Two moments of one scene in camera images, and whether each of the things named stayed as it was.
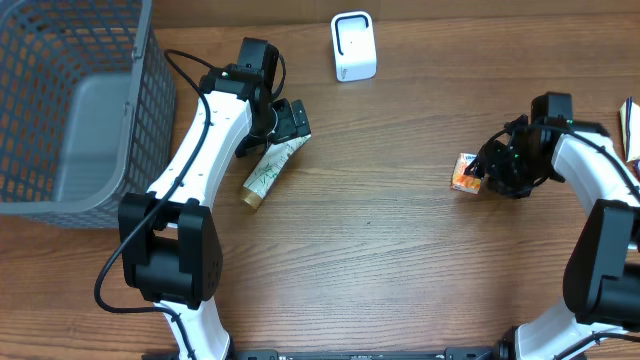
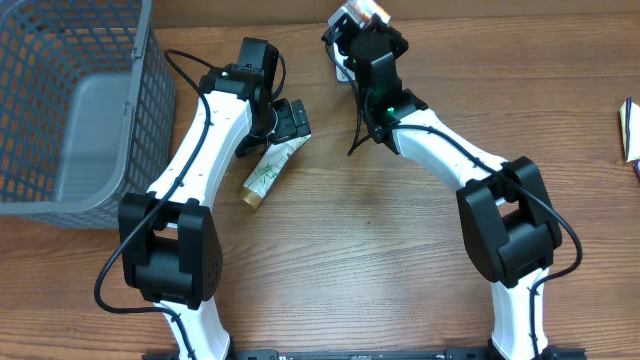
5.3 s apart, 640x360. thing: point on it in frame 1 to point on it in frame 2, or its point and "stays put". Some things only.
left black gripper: x=294 y=123 stays put
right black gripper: x=493 y=164 to x=398 y=42
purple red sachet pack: x=636 y=168 stays put
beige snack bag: x=630 y=124 stays put
